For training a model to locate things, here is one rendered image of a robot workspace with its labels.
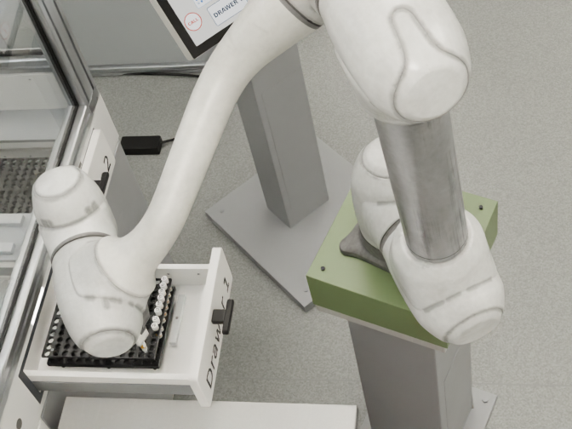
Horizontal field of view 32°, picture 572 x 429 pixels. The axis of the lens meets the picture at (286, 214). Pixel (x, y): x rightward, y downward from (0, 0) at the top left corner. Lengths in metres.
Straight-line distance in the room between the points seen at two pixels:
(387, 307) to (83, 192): 0.69
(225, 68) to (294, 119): 1.41
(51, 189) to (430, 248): 0.57
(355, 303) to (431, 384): 0.36
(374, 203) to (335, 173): 1.43
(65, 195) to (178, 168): 0.18
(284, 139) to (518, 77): 0.99
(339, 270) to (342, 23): 0.83
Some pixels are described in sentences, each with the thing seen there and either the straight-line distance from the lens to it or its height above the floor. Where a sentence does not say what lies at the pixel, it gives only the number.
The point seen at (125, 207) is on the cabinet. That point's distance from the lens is 2.38.
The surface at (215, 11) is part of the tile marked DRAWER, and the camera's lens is 2.26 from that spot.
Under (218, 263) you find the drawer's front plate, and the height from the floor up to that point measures 0.93.
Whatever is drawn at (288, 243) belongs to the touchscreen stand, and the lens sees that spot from 3.00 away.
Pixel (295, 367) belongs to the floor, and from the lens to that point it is 2.81.
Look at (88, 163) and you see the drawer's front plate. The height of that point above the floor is 0.93.
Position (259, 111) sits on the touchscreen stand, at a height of 0.57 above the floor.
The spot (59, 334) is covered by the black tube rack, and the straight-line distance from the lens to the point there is 1.95.
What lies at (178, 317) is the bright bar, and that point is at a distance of 1.94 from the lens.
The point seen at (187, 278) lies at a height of 0.86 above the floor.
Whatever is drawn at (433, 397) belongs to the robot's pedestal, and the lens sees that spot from 2.26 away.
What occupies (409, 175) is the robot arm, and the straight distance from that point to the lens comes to 1.37.
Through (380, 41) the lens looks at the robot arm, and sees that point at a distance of 1.13.
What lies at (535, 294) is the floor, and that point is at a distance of 2.89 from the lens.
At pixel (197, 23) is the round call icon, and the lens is 2.24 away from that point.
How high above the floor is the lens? 2.44
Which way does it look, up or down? 52 degrees down
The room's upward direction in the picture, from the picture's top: 15 degrees counter-clockwise
